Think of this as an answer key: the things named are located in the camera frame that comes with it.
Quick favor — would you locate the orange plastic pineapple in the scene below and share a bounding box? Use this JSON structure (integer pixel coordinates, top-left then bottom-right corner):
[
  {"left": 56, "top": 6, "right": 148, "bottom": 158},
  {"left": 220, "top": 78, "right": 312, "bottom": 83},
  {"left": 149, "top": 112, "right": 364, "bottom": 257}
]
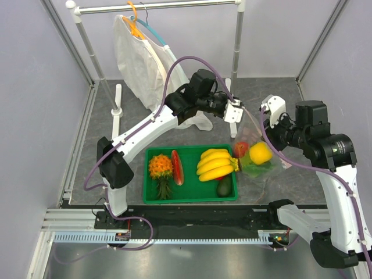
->
[{"left": 148, "top": 154, "right": 173, "bottom": 200}]

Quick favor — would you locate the green plastic lettuce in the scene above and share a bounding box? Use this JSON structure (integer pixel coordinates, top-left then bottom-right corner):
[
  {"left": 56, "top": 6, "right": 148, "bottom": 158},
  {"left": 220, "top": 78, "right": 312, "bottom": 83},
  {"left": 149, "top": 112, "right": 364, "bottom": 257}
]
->
[{"left": 238, "top": 154, "right": 276, "bottom": 178}]

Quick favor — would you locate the teal clothes hanger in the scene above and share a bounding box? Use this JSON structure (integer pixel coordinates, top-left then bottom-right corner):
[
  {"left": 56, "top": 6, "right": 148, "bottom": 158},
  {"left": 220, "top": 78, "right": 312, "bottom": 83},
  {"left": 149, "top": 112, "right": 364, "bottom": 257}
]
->
[{"left": 130, "top": 2, "right": 167, "bottom": 47}]

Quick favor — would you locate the yellow banana bunch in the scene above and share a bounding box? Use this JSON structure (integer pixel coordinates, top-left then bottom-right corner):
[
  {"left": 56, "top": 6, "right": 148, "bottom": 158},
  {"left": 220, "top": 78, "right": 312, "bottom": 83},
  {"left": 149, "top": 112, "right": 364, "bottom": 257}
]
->
[{"left": 196, "top": 148, "right": 240, "bottom": 182}]

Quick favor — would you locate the orange clothes hanger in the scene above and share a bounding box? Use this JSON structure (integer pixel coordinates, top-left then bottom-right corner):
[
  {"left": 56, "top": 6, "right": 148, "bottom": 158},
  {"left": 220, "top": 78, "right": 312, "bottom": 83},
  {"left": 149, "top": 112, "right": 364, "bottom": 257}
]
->
[{"left": 121, "top": 1, "right": 145, "bottom": 40}]

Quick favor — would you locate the purple cable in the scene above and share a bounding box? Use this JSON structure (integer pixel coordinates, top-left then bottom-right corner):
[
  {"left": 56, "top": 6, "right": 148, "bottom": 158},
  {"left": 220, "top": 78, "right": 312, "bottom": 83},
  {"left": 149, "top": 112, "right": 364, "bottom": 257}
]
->
[
  {"left": 83, "top": 56, "right": 239, "bottom": 221},
  {"left": 259, "top": 106, "right": 372, "bottom": 279}
]

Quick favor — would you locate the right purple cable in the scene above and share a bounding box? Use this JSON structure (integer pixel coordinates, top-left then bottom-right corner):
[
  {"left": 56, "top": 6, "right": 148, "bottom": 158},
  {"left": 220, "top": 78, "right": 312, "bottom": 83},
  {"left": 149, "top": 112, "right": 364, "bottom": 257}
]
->
[{"left": 259, "top": 106, "right": 372, "bottom": 279}]

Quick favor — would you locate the dark green avocado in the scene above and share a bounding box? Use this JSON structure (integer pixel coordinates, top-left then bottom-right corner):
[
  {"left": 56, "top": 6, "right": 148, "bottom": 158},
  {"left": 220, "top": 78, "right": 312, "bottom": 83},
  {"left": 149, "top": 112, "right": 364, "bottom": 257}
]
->
[{"left": 216, "top": 176, "right": 233, "bottom": 198}]

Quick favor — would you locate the white garment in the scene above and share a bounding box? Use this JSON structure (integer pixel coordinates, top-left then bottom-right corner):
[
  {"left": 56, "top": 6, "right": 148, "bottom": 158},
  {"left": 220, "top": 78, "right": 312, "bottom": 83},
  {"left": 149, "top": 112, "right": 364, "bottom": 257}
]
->
[{"left": 112, "top": 14, "right": 214, "bottom": 131}]

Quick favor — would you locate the clear dotted zip top bag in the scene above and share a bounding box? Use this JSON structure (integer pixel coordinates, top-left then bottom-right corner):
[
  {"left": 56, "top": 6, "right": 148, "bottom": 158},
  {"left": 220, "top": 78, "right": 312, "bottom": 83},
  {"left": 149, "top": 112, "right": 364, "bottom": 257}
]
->
[{"left": 233, "top": 110, "right": 291, "bottom": 184}]

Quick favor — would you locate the yellow lemon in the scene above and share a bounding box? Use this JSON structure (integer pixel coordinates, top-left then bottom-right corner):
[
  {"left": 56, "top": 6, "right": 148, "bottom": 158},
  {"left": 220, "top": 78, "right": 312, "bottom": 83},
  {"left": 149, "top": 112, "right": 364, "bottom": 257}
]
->
[{"left": 249, "top": 141, "right": 273, "bottom": 165}]

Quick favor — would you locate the silver white clothes rack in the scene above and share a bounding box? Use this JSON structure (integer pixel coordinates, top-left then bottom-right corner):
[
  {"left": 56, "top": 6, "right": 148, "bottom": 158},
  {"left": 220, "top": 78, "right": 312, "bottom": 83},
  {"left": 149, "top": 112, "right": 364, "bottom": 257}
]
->
[{"left": 65, "top": 1, "right": 246, "bottom": 137}]

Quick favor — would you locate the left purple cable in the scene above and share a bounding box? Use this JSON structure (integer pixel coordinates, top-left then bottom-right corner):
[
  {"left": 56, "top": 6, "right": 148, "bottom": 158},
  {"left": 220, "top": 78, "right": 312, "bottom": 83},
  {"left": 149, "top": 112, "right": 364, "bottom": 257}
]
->
[{"left": 83, "top": 56, "right": 239, "bottom": 221}]

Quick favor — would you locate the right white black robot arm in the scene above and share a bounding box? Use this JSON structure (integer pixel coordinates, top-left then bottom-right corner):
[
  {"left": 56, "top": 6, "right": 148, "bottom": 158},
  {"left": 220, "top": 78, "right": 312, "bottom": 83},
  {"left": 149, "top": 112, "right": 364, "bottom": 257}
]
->
[{"left": 260, "top": 96, "right": 371, "bottom": 271}]

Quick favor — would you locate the white slotted cable duct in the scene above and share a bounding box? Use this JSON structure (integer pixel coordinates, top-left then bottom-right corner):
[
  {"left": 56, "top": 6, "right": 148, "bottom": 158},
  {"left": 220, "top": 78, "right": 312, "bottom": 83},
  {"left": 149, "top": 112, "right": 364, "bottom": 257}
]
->
[{"left": 53, "top": 230, "right": 274, "bottom": 245}]

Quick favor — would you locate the red tomato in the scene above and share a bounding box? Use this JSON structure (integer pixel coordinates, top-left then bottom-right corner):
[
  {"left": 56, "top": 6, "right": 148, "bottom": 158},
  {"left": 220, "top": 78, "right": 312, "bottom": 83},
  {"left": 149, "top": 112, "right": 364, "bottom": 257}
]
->
[{"left": 233, "top": 141, "right": 249, "bottom": 158}]

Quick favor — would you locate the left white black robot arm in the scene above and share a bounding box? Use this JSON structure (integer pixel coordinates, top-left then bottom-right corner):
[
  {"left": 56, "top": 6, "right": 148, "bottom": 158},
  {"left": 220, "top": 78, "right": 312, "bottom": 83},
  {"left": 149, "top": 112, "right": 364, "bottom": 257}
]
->
[{"left": 97, "top": 69, "right": 231, "bottom": 228}]

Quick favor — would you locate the red fruit under bananas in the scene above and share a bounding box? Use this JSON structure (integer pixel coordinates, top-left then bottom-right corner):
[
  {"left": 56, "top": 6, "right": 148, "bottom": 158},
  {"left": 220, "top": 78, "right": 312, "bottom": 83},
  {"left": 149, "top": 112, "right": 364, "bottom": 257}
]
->
[{"left": 215, "top": 176, "right": 227, "bottom": 181}]

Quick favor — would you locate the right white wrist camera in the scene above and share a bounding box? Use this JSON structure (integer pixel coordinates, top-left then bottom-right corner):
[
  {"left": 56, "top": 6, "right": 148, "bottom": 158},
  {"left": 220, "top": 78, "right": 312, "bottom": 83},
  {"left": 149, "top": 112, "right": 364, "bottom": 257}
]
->
[{"left": 260, "top": 95, "right": 286, "bottom": 128}]

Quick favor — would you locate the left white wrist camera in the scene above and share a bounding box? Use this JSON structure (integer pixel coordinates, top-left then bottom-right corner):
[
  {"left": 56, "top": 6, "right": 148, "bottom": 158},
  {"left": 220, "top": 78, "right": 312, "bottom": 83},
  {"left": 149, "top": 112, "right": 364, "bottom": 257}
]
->
[{"left": 223, "top": 99, "right": 244, "bottom": 123}]

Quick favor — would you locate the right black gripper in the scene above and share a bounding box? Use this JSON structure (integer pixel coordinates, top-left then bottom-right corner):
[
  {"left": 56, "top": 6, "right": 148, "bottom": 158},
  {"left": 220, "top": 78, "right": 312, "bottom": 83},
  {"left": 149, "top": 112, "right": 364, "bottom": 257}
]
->
[{"left": 262, "top": 110, "right": 309, "bottom": 152}]

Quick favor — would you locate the red watermelon slice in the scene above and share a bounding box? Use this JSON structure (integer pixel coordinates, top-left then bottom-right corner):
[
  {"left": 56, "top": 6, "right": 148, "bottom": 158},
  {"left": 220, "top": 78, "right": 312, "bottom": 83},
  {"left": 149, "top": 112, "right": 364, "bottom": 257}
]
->
[{"left": 171, "top": 150, "right": 184, "bottom": 185}]

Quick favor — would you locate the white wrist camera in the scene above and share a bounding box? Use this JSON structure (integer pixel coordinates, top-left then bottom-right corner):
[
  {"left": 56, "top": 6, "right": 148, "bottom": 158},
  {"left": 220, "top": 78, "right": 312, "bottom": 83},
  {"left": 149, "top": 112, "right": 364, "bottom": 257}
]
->
[
  {"left": 223, "top": 99, "right": 244, "bottom": 123},
  {"left": 260, "top": 95, "right": 286, "bottom": 128}
]

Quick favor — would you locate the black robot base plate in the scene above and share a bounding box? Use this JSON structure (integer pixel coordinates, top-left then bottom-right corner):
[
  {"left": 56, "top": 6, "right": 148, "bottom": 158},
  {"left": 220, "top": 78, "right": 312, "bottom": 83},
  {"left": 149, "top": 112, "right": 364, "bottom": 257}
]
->
[{"left": 94, "top": 204, "right": 302, "bottom": 241}]

